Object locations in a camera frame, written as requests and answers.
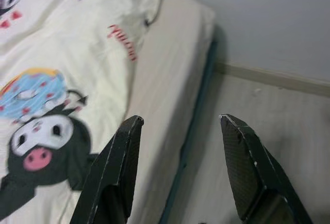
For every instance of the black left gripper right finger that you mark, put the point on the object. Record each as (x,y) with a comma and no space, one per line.
(252,172)

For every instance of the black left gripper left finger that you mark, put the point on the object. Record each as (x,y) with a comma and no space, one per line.
(111,172)

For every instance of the beige skirting board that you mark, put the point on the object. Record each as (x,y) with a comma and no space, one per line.
(270,75)

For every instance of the dark teal bed base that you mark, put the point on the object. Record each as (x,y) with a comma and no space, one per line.
(203,87)

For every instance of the cream cartoon print blanket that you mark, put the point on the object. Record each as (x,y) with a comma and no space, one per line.
(77,53)

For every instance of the beige sheeted mattress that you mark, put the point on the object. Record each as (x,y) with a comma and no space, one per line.
(170,66)

